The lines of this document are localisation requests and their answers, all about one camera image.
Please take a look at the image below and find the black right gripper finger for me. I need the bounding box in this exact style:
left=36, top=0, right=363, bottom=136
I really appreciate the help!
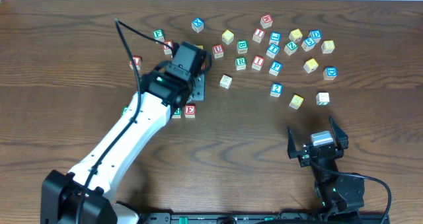
left=287, top=127, right=297, bottom=159
left=329, top=116, right=349, bottom=149

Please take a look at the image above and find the red E block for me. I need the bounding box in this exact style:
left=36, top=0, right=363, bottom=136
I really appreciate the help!
left=184, top=104, right=196, bottom=118

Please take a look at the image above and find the green N block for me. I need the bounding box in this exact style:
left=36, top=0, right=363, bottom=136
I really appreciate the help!
left=172, top=108, right=182, bottom=118

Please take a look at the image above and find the green R block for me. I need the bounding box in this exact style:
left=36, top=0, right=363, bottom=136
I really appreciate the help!
left=235, top=57, right=247, bottom=71

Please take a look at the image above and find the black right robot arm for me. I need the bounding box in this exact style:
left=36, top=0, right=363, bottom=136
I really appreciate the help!
left=287, top=118, right=364, bottom=218

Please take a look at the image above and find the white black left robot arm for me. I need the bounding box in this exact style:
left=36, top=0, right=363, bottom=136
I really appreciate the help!
left=40, top=70, right=205, bottom=223

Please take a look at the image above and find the plain white wooden block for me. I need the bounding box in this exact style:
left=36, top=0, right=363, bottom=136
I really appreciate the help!
left=219, top=75, right=233, bottom=89

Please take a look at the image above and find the white green block right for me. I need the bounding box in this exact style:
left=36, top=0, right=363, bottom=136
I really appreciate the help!
left=316, top=92, right=330, bottom=106

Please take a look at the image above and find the yellow S block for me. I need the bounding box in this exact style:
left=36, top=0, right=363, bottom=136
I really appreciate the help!
left=289, top=94, right=304, bottom=110

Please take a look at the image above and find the red Y block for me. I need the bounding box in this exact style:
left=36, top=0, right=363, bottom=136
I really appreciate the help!
left=163, top=41, right=173, bottom=56

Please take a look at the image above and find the yellow block top middle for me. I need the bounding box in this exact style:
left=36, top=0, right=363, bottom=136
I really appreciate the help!
left=221, top=30, right=235, bottom=45

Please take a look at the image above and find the green B block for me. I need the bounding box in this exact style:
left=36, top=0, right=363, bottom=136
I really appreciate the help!
left=237, top=40, right=249, bottom=54

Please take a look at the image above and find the blue 2 block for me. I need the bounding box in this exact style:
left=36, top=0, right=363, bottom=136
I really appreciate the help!
left=270, top=83, right=283, bottom=97

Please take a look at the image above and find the blue D block lower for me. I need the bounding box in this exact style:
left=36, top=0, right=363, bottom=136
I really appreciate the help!
left=323, top=67, right=338, bottom=81

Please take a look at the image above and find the blue d block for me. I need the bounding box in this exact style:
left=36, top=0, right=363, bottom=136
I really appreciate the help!
left=323, top=67, right=338, bottom=81
left=308, top=30, right=322, bottom=44

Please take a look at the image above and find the red I block lower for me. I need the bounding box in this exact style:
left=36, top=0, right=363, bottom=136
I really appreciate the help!
left=252, top=56, right=264, bottom=71

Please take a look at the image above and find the red i block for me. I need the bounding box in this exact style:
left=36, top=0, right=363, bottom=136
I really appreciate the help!
left=252, top=28, right=265, bottom=43
left=252, top=56, right=264, bottom=71

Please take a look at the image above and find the blue X block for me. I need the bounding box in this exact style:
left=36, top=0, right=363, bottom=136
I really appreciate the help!
left=191, top=18, right=204, bottom=33

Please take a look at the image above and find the red A block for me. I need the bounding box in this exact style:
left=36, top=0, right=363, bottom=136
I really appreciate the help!
left=129, top=56, right=143, bottom=71

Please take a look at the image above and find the green F block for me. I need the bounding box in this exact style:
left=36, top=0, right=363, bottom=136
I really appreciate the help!
left=153, top=29, right=165, bottom=42

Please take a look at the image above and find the green J block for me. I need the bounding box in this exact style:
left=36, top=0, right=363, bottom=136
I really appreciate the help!
left=121, top=106, right=128, bottom=116

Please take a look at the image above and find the blue P block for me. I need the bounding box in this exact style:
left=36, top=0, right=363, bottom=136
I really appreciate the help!
left=269, top=61, right=283, bottom=76

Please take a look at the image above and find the red I block upper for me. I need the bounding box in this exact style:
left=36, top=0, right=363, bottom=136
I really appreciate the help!
left=252, top=28, right=265, bottom=43

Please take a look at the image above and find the blue T block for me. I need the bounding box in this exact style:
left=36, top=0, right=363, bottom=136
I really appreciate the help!
left=266, top=44, right=280, bottom=59

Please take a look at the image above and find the yellow 8 block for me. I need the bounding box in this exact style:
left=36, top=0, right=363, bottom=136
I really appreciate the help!
left=321, top=40, right=335, bottom=54

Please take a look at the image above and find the blue L block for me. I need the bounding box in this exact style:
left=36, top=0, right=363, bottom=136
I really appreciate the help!
left=269, top=32, right=282, bottom=45

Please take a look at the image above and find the red H block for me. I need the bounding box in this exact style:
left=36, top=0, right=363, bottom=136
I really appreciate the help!
left=260, top=14, right=273, bottom=29

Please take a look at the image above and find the blue S block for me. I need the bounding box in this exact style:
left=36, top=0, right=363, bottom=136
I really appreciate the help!
left=301, top=38, right=316, bottom=52

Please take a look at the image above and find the green Z block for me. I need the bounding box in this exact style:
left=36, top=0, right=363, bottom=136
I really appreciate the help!
left=284, top=41, right=298, bottom=56

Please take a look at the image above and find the blue D block upper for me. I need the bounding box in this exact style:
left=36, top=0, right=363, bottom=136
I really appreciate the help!
left=308, top=30, right=322, bottom=44

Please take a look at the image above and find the yellow block upper right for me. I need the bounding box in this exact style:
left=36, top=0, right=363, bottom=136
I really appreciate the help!
left=289, top=28, right=303, bottom=43

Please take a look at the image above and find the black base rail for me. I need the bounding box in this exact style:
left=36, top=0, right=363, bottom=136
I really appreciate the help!
left=138, top=210, right=390, bottom=224

